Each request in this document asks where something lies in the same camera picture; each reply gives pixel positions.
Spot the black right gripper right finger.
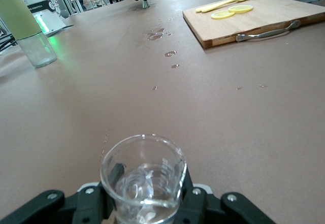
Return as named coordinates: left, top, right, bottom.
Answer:
left=175, top=169, right=277, bottom=224

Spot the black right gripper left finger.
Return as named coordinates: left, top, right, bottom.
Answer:
left=0, top=162, right=125, bottom=224

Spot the clear glass measuring cup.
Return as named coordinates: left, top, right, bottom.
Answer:
left=100, top=134, right=188, bottom=224

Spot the spilled liquid puddle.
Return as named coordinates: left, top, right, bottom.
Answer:
left=147, top=27, right=166, bottom=41

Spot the yellow plastic fork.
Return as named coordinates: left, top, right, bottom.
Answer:
left=201, top=0, right=254, bottom=13

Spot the lemon slice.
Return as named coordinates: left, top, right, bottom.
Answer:
left=227, top=5, right=254, bottom=13
left=211, top=10, right=236, bottom=20

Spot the green sleeved glass bottle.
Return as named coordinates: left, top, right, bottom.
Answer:
left=0, top=0, right=58, bottom=69

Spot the wooden cutting board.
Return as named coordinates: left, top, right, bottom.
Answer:
left=182, top=0, right=325, bottom=49

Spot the metal cutting board handle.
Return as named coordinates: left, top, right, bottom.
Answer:
left=235, top=19, right=302, bottom=43

